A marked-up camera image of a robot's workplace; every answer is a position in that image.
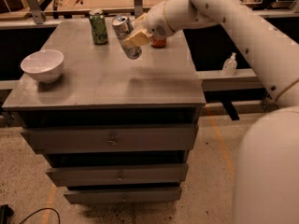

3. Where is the grey drawer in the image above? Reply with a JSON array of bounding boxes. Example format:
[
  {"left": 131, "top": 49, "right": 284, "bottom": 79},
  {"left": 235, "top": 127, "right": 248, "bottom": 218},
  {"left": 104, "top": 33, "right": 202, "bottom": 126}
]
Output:
[
  {"left": 64, "top": 187, "right": 182, "bottom": 204},
  {"left": 46, "top": 163, "right": 188, "bottom": 187},
  {"left": 21, "top": 124, "right": 197, "bottom": 154}
]

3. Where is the silver blue redbull can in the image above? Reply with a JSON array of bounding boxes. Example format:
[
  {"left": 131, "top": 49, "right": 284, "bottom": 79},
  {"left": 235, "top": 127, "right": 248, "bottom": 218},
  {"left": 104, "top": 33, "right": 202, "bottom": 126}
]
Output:
[{"left": 112, "top": 14, "right": 142, "bottom": 60}]

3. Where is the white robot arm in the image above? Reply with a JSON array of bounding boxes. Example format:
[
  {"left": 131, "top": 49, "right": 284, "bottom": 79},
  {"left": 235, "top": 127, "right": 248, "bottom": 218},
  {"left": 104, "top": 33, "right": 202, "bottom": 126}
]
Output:
[{"left": 121, "top": 0, "right": 299, "bottom": 107}]

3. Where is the grey drawer cabinet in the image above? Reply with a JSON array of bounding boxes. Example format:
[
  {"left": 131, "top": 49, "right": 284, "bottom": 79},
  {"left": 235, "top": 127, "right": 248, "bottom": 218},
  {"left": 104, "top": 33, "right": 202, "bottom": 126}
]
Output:
[{"left": 4, "top": 20, "right": 205, "bottom": 192}]

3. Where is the white ceramic bowl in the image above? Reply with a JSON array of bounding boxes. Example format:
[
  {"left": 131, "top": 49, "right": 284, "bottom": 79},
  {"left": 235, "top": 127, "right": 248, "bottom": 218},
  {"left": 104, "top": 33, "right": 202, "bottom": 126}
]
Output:
[{"left": 21, "top": 49, "right": 64, "bottom": 83}]

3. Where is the bottom grey drawer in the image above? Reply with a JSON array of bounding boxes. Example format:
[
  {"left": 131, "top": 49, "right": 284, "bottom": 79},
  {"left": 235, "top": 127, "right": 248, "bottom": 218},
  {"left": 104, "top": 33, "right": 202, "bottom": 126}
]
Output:
[{"left": 64, "top": 187, "right": 182, "bottom": 204}]

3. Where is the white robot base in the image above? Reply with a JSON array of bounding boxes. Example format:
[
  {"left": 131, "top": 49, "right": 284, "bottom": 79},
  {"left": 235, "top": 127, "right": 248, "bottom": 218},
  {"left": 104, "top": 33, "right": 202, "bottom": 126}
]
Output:
[{"left": 232, "top": 107, "right": 299, "bottom": 224}]

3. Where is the red coca-cola can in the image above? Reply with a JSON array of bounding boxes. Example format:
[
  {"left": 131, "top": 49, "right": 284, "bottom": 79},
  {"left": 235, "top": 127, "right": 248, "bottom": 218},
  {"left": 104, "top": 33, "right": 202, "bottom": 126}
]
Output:
[{"left": 150, "top": 38, "right": 166, "bottom": 49}]

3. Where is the middle metal railing post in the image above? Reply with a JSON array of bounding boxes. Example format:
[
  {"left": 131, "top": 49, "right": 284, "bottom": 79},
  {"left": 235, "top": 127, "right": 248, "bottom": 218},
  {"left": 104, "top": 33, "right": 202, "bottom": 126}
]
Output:
[{"left": 134, "top": 0, "right": 143, "bottom": 19}]

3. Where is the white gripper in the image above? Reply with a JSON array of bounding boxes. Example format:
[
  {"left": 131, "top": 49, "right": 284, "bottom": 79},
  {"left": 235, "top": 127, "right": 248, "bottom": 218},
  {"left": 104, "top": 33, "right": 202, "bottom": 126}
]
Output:
[{"left": 121, "top": 2, "right": 175, "bottom": 48}]

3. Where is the clear hand sanitizer bottle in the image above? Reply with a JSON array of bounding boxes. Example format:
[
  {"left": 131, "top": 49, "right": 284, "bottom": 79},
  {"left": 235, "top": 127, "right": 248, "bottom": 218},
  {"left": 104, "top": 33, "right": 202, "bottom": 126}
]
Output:
[{"left": 222, "top": 52, "right": 237, "bottom": 76}]

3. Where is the top grey drawer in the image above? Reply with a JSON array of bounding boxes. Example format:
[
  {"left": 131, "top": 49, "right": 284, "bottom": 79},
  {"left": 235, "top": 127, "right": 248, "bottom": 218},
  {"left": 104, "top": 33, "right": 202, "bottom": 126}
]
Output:
[{"left": 21, "top": 124, "right": 197, "bottom": 154}]

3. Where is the left metal railing post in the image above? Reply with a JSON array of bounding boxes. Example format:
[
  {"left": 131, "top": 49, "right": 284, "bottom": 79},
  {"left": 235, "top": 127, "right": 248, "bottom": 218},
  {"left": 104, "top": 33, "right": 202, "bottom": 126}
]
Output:
[{"left": 26, "top": 0, "right": 46, "bottom": 24}]

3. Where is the middle grey drawer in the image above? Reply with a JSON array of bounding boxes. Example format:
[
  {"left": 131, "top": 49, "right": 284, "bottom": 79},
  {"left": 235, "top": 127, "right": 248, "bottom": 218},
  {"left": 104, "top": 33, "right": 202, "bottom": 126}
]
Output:
[{"left": 46, "top": 163, "right": 188, "bottom": 187}]

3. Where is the black floor plug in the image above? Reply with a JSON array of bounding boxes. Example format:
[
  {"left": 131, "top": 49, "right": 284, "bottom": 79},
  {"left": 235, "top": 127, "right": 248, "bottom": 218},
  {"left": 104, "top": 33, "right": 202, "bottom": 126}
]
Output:
[{"left": 0, "top": 204, "right": 14, "bottom": 224}]

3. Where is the green soda can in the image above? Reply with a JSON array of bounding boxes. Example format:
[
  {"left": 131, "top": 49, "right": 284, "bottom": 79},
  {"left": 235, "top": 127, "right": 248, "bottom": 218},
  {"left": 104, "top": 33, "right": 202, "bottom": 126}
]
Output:
[{"left": 89, "top": 9, "right": 108, "bottom": 45}]

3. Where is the black floor cable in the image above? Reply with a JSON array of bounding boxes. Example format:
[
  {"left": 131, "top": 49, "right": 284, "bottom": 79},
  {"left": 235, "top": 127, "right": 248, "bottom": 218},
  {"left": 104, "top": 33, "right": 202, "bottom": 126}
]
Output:
[{"left": 18, "top": 207, "right": 62, "bottom": 224}]

